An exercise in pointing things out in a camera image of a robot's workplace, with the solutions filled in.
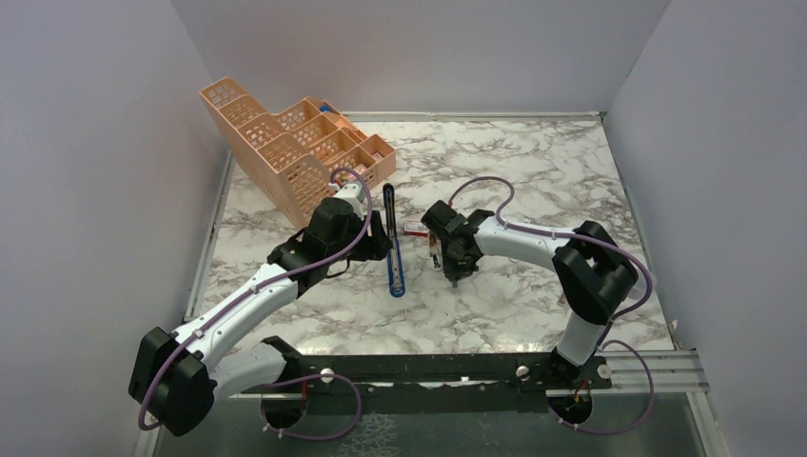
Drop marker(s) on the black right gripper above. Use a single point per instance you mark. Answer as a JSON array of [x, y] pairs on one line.
[[460, 270]]

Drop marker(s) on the blue black stapler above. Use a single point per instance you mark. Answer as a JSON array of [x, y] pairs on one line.
[[394, 260]]

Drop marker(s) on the red white staple box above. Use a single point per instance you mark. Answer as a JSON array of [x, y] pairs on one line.
[[415, 228]]

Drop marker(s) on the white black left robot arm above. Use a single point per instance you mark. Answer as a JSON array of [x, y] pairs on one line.
[[173, 378]]

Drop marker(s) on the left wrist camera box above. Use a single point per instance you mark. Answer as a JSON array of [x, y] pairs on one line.
[[353, 193]]

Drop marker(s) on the pink small stapler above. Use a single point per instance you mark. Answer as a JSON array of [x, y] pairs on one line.
[[435, 258]]

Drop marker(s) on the peach plastic desk organizer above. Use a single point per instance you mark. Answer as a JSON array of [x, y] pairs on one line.
[[290, 155]]

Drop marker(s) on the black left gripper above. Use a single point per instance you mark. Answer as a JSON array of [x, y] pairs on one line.
[[376, 246]]

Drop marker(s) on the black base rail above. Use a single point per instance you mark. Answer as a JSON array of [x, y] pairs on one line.
[[530, 369]]

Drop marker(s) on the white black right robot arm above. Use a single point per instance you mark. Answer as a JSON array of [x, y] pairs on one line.
[[595, 275]]

